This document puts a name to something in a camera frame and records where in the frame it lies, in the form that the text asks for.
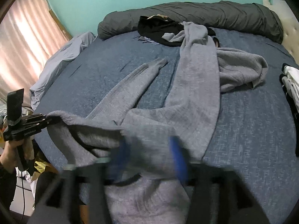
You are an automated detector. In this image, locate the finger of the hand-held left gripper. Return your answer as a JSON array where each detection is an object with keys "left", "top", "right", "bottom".
[{"left": 22, "top": 113, "right": 62, "bottom": 133}]

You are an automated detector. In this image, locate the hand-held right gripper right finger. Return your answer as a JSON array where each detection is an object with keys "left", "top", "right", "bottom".
[{"left": 169, "top": 136, "right": 269, "bottom": 224}]

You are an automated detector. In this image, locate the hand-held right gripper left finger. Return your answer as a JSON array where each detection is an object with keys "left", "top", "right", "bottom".
[{"left": 30, "top": 137, "right": 129, "bottom": 224}]

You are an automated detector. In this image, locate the grey knit sweater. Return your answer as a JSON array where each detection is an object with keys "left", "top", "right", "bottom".
[{"left": 47, "top": 41, "right": 222, "bottom": 224}]

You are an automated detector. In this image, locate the person's left forearm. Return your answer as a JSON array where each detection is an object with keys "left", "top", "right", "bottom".
[{"left": 0, "top": 164, "right": 19, "bottom": 214}]

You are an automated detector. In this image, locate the white and black clothes pile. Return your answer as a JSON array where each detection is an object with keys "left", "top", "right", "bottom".
[{"left": 280, "top": 63, "right": 299, "bottom": 157}]

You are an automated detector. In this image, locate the person's left hand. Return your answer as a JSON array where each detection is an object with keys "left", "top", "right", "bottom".
[{"left": 0, "top": 141, "right": 27, "bottom": 172}]

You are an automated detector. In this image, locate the yellow plastic bag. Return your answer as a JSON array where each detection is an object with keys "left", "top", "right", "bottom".
[{"left": 34, "top": 160, "right": 60, "bottom": 176}]

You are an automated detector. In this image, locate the light blue bedsheet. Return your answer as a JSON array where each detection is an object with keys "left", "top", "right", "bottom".
[{"left": 30, "top": 31, "right": 97, "bottom": 111}]

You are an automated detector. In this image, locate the pink curtain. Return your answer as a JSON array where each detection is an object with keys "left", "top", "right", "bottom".
[{"left": 0, "top": 0, "right": 70, "bottom": 104}]

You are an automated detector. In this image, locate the bed with blue sheet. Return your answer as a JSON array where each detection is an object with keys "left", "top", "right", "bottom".
[{"left": 30, "top": 27, "right": 299, "bottom": 224}]

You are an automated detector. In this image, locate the crumpled grey garment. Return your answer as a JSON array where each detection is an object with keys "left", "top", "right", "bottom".
[{"left": 161, "top": 21, "right": 269, "bottom": 93}]

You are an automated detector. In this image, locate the black garment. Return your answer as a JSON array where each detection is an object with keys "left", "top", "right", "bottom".
[{"left": 137, "top": 15, "right": 220, "bottom": 48}]

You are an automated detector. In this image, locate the dark grey rolled duvet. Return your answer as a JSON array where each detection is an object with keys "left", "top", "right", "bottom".
[{"left": 97, "top": 1, "right": 284, "bottom": 44}]

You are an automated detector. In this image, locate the beige tufted headboard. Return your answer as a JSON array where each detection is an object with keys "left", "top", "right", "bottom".
[{"left": 261, "top": 0, "right": 299, "bottom": 64}]

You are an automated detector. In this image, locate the black cable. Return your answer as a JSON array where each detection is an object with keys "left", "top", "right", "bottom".
[{"left": 20, "top": 168, "right": 30, "bottom": 222}]

